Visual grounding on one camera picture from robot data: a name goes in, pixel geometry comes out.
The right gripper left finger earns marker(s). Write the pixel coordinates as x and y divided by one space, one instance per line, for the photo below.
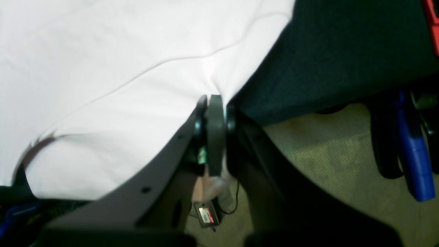
151 208

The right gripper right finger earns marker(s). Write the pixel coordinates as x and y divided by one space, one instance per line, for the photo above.
287 209

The pink T-shirt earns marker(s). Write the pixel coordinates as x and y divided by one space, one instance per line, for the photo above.
92 90

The small device on floor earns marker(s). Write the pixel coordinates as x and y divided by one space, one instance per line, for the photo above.
206 214

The black table cloth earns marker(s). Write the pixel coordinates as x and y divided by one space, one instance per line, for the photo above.
337 51

